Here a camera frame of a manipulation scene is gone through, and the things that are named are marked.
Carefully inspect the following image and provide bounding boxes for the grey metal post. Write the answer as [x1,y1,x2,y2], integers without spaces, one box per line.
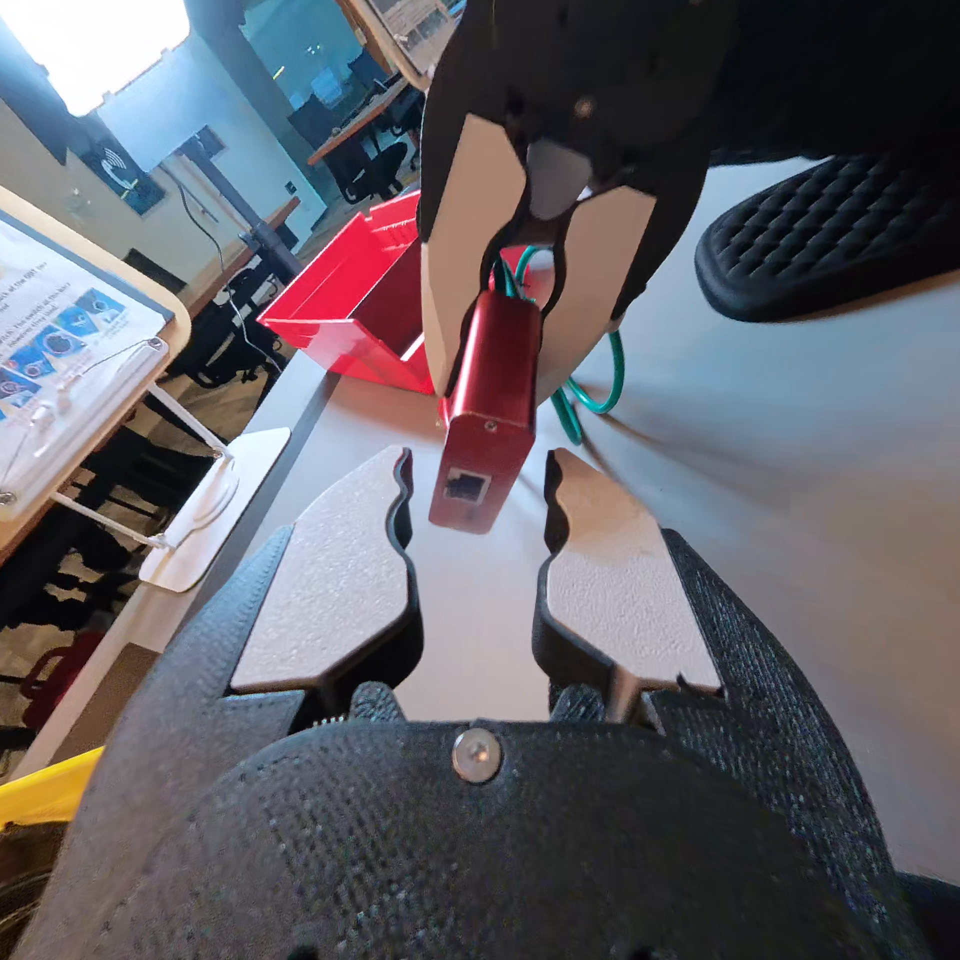
[183,135,301,275]

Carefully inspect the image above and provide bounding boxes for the red ethernet splitter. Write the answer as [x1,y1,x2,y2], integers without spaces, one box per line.
[427,291,543,535]

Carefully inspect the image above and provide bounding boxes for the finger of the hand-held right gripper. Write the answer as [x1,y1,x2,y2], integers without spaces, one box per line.
[420,112,530,400]
[534,183,660,385]

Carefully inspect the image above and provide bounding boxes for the wooden office desk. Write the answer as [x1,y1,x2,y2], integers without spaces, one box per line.
[307,75,421,166]

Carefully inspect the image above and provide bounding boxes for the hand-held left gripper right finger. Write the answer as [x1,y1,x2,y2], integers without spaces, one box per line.
[532,447,724,725]

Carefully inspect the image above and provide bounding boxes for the yellow plastic bin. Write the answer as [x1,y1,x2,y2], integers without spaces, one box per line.
[0,746,106,830]

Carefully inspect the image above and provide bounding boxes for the printed instruction sheet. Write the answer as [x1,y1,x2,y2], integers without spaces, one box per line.
[0,217,170,496]

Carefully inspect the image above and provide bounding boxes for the instruction sheet on stand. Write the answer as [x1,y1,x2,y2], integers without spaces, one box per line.
[0,183,192,564]

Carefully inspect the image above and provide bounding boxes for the red plastic bin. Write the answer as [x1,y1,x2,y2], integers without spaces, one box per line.
[256,189,556,396]

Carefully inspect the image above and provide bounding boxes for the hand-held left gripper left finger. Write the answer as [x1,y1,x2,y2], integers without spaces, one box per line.
[229,446,425,725]

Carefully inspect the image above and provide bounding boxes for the green ethernet cable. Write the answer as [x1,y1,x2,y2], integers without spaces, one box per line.
[491,243,627,445]

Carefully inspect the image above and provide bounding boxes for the red plastic stool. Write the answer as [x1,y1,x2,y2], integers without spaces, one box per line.
[18,630,106,732]

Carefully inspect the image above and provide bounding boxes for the clear page holder bar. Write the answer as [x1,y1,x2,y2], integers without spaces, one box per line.
[0,336,172,522]

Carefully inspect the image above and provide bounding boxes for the blue phone wall sign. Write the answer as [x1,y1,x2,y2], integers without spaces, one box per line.
[78,137,168,219]

